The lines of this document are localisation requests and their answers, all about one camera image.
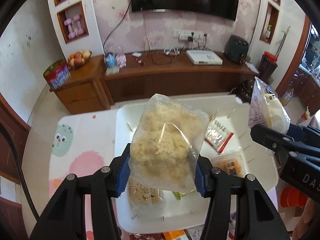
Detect metal mop handle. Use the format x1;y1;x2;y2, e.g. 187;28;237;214
275;26;292;58

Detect blue snow globe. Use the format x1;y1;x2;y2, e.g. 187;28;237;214
104;52;116;68

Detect clear crumbly rice cake packet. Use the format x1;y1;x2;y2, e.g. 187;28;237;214
128;93;209;193

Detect clear chunky puffed rice packet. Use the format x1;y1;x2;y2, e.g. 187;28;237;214
128;176;165;207

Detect white wall sockets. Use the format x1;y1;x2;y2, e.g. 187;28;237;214
173;29;210;42

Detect yellow oil bottle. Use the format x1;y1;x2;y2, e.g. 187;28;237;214
279;89;295;106

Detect wooden television cabinet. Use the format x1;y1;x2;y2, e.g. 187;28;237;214
49;50;260;114

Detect thin black cable loop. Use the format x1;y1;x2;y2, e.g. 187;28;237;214
147;51;175;65

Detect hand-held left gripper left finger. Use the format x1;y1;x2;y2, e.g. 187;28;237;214
30;142;133;240

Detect fruit bowl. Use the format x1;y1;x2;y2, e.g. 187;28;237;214
67;50;92;68

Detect dark grey air fryer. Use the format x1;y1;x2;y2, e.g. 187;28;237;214
224;35;249;63

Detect white plastic storage box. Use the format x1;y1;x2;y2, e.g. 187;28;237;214
114;94;279;233

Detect red plastic basin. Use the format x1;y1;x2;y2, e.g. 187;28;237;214
280;187;308;207

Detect red round tin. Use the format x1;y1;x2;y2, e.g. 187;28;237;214
43;59;71;89

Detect person's right forearm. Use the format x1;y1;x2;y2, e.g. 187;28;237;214
292;197;320;240

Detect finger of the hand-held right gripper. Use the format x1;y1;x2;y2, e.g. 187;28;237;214
287;124;320;145
250;124;298;155

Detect thick black cable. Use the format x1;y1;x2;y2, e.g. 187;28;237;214
0;122;40;218

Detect red striped cracker packet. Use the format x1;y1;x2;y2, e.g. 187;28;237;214
204;116;234;154

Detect green snack packet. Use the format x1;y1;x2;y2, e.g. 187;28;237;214
171;189;198;201

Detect pink figurine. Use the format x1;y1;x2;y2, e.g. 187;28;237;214
116;46;127;68

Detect brown wooden door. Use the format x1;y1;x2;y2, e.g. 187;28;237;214
0;92;32;185

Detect orange cake packet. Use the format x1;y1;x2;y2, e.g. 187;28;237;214
210;150;247;178

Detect white paper sheet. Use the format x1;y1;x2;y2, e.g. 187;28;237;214
245;61;258;73

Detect dark brown ceramic jar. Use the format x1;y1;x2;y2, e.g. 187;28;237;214
236;79;254;103

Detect red lid jar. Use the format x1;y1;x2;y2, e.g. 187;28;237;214
259;51;278;80

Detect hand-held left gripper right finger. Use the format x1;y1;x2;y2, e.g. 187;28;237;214
195;155;290;240

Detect round white cake packet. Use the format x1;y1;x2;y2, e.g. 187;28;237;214
247;76;291;134

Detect white set-top box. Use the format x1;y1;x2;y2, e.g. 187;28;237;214
185;49;223;65

